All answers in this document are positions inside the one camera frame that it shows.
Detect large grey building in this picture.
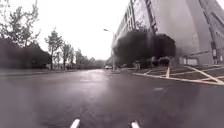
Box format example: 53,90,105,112
110,0,224,68

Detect grey asphalt road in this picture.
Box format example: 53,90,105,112
0,68,224,128

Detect robot's own part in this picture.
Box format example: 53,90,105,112
130,121,140,128
69,118,81,128

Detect dark hedge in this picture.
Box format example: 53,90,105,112
0,39,52,70

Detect paved area with painted lines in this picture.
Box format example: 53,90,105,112
133,63,224,87

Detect grey pavement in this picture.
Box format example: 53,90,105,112
0,68,79,77

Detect street lamp pole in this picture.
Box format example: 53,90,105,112
102,28,117,71

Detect row of trees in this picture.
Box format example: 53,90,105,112
0,0,106,70

